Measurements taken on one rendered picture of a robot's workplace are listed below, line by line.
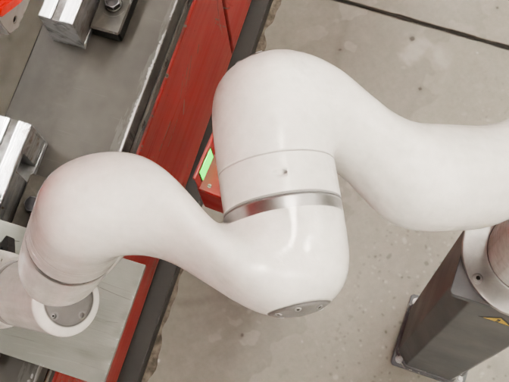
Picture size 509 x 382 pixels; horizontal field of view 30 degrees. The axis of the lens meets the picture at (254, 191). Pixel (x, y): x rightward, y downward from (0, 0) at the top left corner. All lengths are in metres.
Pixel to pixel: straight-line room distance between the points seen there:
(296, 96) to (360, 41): 1.79
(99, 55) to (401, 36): 1.15
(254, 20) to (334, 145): 1.75
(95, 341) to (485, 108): 1.45
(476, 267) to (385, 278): 1.03
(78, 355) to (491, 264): 0.59
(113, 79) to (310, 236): 0.91
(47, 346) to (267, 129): 0.70
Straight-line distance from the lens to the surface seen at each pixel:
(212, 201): 1.66
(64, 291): 0.93
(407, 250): 2.39
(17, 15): 1.32
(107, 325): 1.36
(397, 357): 2.32
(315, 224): 0.74
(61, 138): 1.58
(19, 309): 1.13
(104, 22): 1.61
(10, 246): 1.33
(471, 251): 1.36
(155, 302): 2.33
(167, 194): 0.75
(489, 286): 1.35
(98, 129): 1.57
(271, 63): 0.79
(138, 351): 2.32
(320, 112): 0.79
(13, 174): 1.49
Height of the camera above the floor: 2.32
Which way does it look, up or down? 74 degrees down
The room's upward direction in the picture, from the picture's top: 11 degrees counter-clockwise
